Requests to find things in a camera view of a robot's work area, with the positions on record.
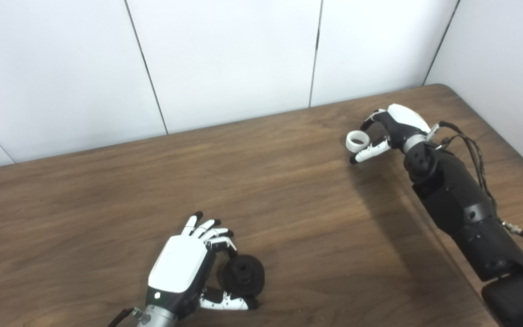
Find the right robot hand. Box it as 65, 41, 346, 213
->
350, 104, 431, 164

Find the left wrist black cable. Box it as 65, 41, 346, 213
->
107, 307, 143, 327

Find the white ring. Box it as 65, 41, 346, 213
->
345, 130, 370, 154

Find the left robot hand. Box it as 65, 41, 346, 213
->
145, 211, 258, 318

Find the round black part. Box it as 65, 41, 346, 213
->
217, 255, 265, 300

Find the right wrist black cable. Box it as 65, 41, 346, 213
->
426, 120, 523, 238

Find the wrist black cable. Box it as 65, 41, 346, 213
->
426, 120, 523, 238
107, 307, 143, 327

